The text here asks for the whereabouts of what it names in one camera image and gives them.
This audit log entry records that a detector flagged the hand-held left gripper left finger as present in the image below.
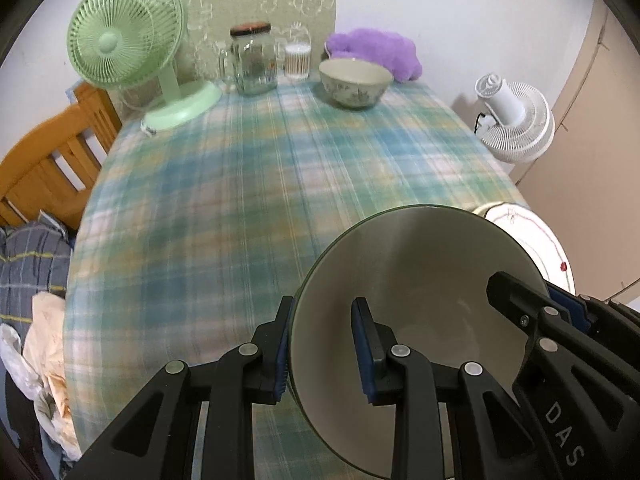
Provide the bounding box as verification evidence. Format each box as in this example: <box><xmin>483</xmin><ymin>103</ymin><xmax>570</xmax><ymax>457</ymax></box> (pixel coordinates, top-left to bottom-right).
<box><xmin>65</xmin><ymin>295</ymin><xmax>294</xmax><ymax>480</ymax></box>

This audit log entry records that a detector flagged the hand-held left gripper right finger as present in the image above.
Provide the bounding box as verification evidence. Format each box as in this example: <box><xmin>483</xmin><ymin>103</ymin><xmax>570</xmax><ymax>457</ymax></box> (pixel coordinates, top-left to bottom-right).
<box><xmin>351</xmin><ymin>297</ymin><xmax>561</xmax><ymax>480</ymax></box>

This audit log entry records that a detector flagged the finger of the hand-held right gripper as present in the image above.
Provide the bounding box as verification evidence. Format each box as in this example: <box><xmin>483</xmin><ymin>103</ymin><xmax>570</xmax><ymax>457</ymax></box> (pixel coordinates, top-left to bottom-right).
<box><xmin>545</xmin><ymin>281</ymin><xmax>640</xmax><ymax>342</ymax></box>
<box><xmin>486</xmin><ymin>270</ymin><xmax>572</xmax><ymax>342</ymax></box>

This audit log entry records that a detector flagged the white plate red pattern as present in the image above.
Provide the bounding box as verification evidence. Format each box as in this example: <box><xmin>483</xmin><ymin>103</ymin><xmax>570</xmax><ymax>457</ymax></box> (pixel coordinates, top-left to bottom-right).
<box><xmin>482</xmin><ymin>202</ymin><xmax>576</xmax><ymax>296</ymax></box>

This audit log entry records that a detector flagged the green floral ceramic bowl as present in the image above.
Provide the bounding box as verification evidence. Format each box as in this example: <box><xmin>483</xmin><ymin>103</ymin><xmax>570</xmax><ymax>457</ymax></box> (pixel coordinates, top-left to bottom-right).
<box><xmin>318</xmin><ymin>58</ymin><xmax>394</xmax><ymax>109</ymax></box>
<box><xmin>291</xmin><ymin>205</ymin><xmax>551</xmax><ymax>478</ymax></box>

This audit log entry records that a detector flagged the plaid tablecloth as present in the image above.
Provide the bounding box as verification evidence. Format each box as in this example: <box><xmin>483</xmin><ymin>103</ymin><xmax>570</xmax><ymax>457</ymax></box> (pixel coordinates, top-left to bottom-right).
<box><xmin>62</xmin><ymin>77</ymin><xmax>531</xmax><ymax>480</ymax></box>

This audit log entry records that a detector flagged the white standing fan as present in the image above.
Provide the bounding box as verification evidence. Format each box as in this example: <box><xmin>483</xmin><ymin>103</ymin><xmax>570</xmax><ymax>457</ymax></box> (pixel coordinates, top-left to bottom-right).
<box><xmin>472</xmin><ymin>74</ymin><xmax>556</xmax><ymax>163</ymax></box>

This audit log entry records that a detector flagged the cream plastic bag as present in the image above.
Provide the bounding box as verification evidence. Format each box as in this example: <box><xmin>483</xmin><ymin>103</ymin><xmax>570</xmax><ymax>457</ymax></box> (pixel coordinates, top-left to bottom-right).
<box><xmin>22</xmin><ymin>292</ymin><xmax>83</xmax><ymax>461</ymax></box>

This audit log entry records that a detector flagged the blue plaid cloth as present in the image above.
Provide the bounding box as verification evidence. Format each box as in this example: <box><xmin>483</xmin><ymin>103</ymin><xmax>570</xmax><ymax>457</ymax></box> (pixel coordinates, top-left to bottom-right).
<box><xmin>0</xmin><ymin>212</ymin><xmax>76</xmax><ymax>331</ymax></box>

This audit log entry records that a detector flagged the white plastic bag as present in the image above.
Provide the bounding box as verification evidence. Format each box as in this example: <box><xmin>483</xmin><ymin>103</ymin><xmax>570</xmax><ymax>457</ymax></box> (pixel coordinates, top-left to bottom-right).
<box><xmin>0</xmin><ymin>322</ymin><xmax>43</xmax><ymax>401</ymax></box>

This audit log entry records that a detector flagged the purple plush toy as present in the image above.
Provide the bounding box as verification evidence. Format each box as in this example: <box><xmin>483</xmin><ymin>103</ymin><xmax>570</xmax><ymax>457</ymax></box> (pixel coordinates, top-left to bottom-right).
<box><xmin>325</xmin><ymin>29</ymin><xmax>423</xmax><ymax>83</ymax></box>

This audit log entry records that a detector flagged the glass mason jar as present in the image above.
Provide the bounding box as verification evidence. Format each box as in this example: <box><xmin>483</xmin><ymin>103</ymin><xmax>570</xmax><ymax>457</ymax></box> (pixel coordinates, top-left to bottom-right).
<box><xmin>218</xmin><ymin>21</ymin><xmax>279</xmax><ymax>97</ymax></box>

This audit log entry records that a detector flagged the small glass cup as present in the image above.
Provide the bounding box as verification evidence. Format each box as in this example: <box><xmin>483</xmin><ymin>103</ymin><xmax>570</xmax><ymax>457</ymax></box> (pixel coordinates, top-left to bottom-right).
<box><xmin>284</xmin><ymin>42</ymin><xmax>312</xmax><ymax>80</ymax></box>

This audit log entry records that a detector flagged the wooden chair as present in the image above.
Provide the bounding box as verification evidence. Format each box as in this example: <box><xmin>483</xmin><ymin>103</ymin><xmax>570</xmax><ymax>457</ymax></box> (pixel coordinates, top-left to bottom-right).
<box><xmin>0</xmin><ymin>82</ymin><xmax>123</xmax><ymax>233</ymax></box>

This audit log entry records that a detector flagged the green desk fan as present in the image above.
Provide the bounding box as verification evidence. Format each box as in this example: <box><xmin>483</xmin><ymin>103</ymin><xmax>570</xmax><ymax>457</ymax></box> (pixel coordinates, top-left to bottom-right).
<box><xmin>67</xmin><ymin>0</ymin><xmax>222</xmax><ymax>136</ymax></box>

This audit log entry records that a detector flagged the green printed wall mat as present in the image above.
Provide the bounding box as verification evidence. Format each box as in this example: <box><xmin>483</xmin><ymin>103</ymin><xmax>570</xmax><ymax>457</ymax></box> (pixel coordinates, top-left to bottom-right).
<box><xmin>177</xmin><ymin>0</ymin><xmax>343</xmax><ymax>91</ymax></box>

